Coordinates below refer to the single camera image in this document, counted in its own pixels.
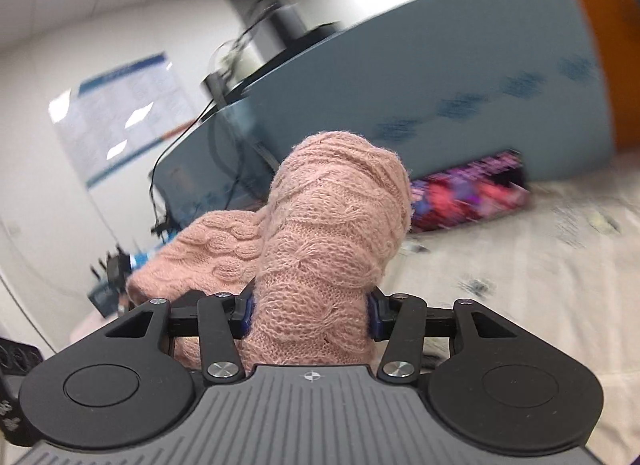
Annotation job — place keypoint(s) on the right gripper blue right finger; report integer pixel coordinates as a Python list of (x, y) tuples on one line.
[(398, 319)]

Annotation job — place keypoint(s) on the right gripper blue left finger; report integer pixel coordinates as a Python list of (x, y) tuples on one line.
[(223, 320)]

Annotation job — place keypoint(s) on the pink knitted sweater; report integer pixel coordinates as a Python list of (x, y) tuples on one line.
[(337, 213)]

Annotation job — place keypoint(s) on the smartphone playing video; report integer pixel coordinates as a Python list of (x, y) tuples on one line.
[(480, 190)]

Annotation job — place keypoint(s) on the blue foam board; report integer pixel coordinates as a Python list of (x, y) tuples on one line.
[(439, 82)]

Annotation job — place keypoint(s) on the black equipment on shelf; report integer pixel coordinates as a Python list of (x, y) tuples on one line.
[(273, 33)]

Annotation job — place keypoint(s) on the orange wooden board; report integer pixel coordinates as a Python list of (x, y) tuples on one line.
[(615, 27)]

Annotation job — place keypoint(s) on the blue white wall poster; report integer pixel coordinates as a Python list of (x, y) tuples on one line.
[(113, 118)]

